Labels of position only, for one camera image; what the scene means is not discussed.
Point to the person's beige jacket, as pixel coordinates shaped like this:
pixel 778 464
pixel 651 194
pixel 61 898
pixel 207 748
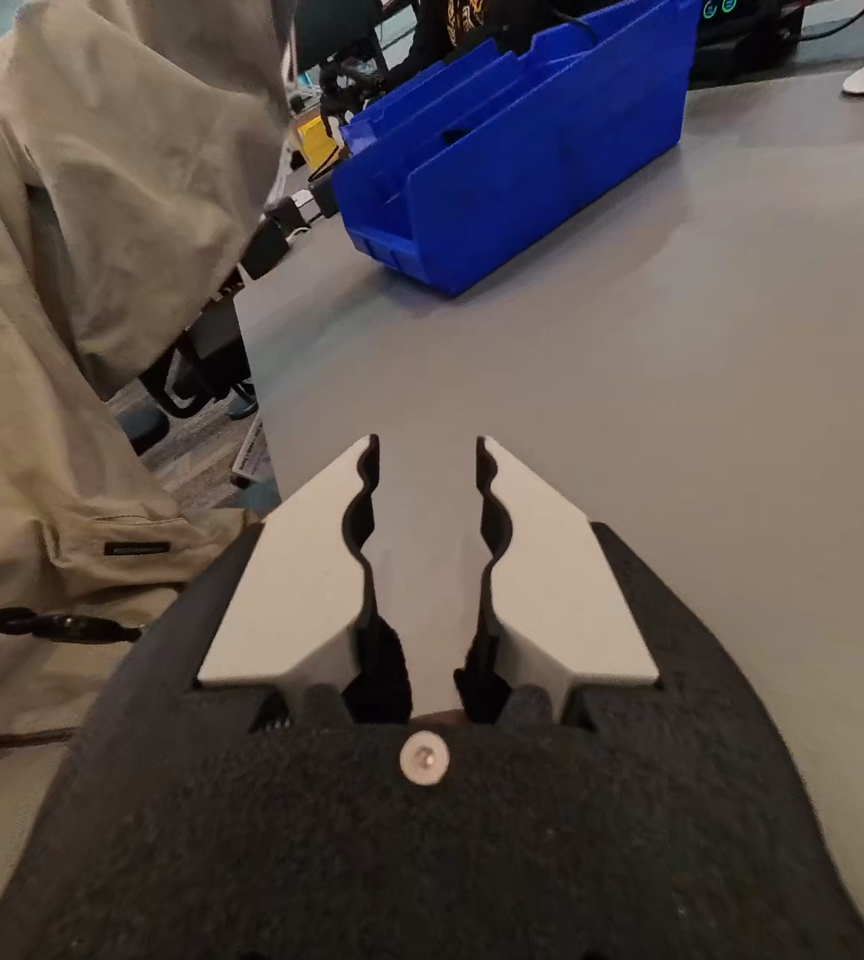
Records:
pixel 64 300

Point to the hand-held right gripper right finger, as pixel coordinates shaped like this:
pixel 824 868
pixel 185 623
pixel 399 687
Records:
pixel 559 600

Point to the black office chair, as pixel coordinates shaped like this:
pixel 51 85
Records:
pixel 207 352

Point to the yellow plastic bin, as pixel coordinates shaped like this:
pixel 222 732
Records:
pixel 319 142

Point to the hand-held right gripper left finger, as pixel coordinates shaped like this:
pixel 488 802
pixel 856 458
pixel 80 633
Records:
pixel 289 600

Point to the blue plastic bin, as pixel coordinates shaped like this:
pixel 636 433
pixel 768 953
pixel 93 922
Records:
pixel 537 165

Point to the black device with green display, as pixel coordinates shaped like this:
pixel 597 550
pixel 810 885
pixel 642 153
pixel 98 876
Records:
pixel 747 22

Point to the black power adapter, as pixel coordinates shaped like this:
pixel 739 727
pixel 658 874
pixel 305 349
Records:
pixel 263 251
pixel 304 206

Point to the grey desk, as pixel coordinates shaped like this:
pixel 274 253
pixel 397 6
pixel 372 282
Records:
pixel 702 337

